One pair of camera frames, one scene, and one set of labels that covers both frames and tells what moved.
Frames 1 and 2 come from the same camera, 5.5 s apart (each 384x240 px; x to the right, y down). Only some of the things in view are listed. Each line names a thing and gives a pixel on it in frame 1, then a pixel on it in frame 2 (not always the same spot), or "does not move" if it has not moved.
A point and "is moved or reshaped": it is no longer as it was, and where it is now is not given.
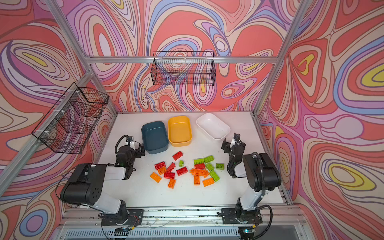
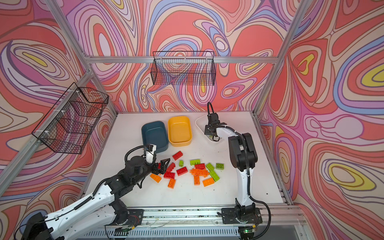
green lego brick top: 199,161 is moved or reshaped
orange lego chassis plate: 201,172 does not move
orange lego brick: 208,182 does not move
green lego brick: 220,166 does not move
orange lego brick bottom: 171,183 does not move
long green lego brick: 215,177 does not move
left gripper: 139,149 -> 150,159
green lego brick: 209,166 does not move
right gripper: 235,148 -> 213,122
